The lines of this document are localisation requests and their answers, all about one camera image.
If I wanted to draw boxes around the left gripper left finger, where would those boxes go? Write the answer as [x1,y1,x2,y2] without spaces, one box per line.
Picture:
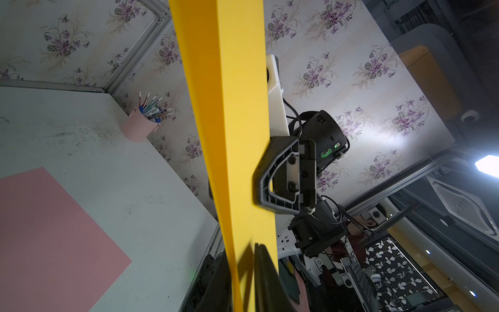
[195,252,232,312]

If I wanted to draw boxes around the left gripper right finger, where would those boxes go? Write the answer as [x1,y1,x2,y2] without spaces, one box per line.
[253,244,296,312]

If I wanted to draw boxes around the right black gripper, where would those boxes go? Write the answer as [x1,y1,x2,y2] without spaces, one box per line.
[253,136,317,215]

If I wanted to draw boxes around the yellow rectangular paper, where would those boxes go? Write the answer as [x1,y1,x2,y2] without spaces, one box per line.
[170,1,277,311]

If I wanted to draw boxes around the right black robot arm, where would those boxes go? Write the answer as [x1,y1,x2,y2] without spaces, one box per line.
[253,110,350,257]

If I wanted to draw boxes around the pink rectangular paper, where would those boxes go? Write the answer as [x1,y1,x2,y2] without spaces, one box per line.
[1,168,131,311]

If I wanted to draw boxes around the pens in cup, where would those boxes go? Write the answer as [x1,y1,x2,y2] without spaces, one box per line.
[139,91,178,124]

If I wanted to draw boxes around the pink pen cup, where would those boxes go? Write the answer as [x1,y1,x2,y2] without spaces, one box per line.
[120,107,161,143]

